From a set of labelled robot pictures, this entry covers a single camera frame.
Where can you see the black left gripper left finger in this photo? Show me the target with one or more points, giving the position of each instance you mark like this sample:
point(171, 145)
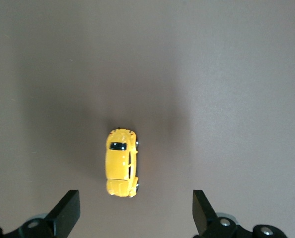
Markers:
point(65, 210)

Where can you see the yellow beetle toy car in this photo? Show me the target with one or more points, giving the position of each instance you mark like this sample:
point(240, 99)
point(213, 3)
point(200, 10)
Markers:
point(118, 163)

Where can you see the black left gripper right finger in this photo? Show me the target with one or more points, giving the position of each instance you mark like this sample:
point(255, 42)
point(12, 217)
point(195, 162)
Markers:
point(203, 213)

